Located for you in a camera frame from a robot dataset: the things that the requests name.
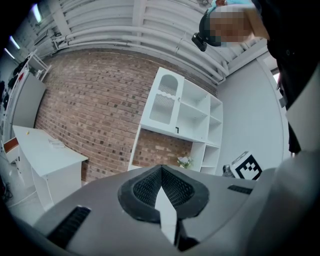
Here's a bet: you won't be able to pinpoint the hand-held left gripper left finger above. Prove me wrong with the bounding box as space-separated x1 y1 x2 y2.
117 164 163 224

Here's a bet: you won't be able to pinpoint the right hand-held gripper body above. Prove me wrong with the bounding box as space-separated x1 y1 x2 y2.
222 150 263 181

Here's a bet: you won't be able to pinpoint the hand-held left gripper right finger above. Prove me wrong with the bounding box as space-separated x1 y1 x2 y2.
161 164 210 221

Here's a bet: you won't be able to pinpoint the small white item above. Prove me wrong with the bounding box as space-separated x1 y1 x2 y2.
155 186 179 245

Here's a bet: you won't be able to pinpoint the white desk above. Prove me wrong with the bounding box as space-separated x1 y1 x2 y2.
11 124 89 212

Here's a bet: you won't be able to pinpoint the small flower bouquet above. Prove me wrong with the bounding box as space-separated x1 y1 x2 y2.
176 156 194 170

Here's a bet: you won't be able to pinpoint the white shelf cabinet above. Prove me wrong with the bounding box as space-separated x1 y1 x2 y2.
127 66 224 176

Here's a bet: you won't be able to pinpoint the white cabinet door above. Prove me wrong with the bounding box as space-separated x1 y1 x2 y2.
145 72 185 130

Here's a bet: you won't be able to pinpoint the stack of white papers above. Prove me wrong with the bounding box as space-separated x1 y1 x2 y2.
47 138 65 150

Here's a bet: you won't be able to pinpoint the person's black top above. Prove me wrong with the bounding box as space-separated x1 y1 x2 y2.
251 0 320 155

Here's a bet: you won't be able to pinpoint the brown and white cart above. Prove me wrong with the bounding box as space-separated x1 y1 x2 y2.
2 138 21 165

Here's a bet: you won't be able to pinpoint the grey partition board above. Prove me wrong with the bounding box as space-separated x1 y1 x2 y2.
11 73 47 140

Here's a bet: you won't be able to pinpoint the person's head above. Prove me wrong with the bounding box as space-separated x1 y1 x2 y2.
199 0 271 48

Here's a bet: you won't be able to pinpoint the white ceiling pipes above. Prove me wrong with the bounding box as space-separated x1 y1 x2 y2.
51 24 230 84

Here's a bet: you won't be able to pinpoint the ceiling light tube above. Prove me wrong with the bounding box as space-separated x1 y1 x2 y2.
9 35 21 50
31 3 42 24
3 47 16 60

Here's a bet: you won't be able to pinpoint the black head-mounted camera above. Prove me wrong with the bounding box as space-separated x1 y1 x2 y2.
191 32 209 53

